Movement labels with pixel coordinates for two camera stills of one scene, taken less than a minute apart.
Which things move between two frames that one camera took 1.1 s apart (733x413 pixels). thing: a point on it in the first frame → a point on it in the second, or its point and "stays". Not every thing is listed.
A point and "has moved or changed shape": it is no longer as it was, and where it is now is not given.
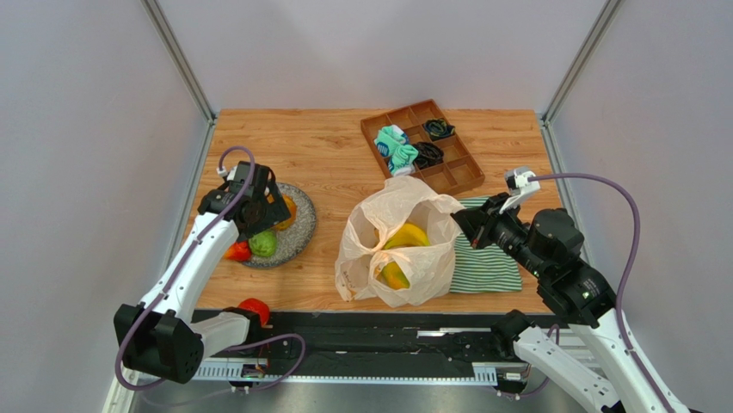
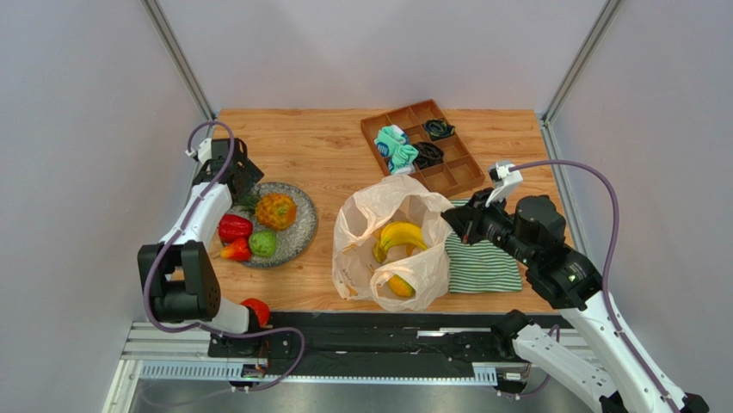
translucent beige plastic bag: [397, 246] stays
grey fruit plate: [292, 239] stays
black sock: [428, 155] stays
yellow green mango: [392, 275] has moved or changed shape
